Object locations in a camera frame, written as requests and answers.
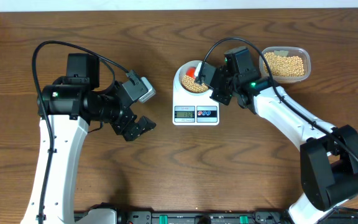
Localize red plastic measuring scoop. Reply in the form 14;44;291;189
185;67;196;79

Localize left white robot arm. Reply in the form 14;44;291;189
22;54;156;223

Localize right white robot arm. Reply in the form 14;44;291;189
195;47;358;223

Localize soybeans in bowl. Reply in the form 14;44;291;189
181;75;209;93

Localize white digital kitchen scale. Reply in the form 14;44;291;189
172;66;219;126

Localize pale blue round bowl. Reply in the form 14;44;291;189
178;60;202;93

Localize yellow soybeans pile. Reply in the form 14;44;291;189
264;52;305;77

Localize clear plastic food container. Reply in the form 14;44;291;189
262;47;311;83

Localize right black cable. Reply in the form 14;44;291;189
196;37;358;213

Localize black cable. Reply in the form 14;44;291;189
31;40;136;224
196;37;358;213

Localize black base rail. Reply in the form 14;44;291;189
73;210;358;224

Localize left black cable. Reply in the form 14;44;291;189
31;40;136;224

